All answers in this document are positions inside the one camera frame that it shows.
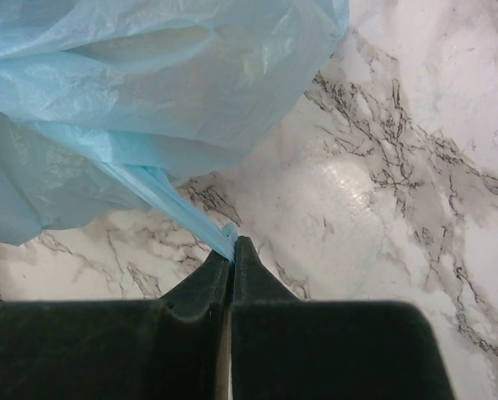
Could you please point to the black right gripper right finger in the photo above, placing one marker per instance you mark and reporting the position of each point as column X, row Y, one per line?
column 286, row 348

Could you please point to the light blue plastic bag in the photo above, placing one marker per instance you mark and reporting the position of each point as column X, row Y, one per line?
column 112, row 104

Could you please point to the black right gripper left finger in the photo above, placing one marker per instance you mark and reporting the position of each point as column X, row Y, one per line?
column 169, row 347

